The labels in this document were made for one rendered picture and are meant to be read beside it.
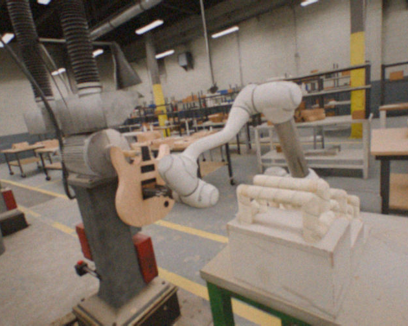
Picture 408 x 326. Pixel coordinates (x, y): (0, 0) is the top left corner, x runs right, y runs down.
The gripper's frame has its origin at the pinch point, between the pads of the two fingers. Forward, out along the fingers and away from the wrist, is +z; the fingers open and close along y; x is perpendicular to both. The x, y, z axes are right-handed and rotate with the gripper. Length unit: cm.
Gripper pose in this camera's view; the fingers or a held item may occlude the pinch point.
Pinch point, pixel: (149, 188)
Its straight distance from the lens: 130.2
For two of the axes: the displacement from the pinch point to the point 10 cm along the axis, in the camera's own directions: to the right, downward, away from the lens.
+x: -0.8, -9.9, -1.3
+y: 6.2, -1.5, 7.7
